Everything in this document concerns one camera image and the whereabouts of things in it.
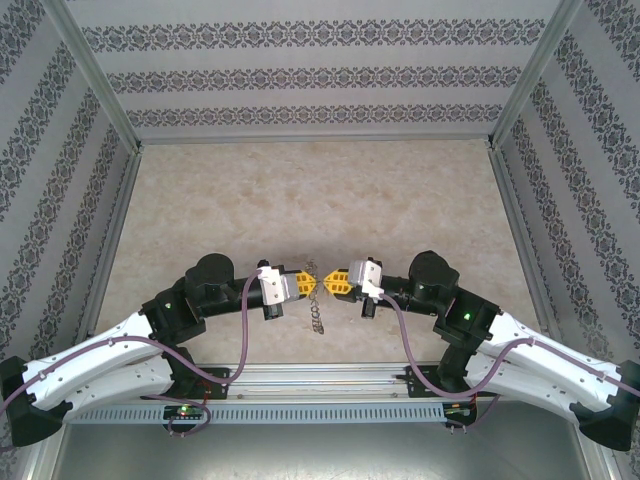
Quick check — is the silver keyring chain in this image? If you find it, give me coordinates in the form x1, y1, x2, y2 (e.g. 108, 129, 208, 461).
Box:
303, 258, 327, 335

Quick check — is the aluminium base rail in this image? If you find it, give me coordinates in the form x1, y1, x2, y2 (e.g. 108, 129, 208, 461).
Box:
229, 363, 411, 400

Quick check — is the aluminium frame rail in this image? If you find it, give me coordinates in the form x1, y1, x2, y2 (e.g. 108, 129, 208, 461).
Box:
137, 132, 494, 147
74, 147, 146, 346
487, 144, 559, 346

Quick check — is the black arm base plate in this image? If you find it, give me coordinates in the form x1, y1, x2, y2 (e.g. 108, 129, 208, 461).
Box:
198, 366, 232, 401
403, 364, 441, 400

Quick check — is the white slotted cable duct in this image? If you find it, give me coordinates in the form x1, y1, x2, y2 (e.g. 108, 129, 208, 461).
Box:
64, 401, 447, 426

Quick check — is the aluminium frame post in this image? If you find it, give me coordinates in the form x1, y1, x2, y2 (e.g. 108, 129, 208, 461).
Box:
43, 0, 145, 152
27, 439, 67, 480
485, 0, 586, 151
574, 434, 620, 480

